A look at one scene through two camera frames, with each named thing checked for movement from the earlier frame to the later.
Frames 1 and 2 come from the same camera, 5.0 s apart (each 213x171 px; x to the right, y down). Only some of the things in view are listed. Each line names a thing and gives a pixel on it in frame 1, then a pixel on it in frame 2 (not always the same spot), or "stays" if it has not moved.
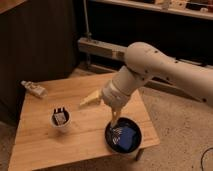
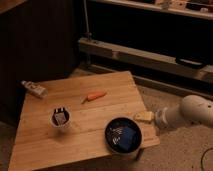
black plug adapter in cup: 60,116 stays
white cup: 60,118 stays
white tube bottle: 35,89 stays
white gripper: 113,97 to 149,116
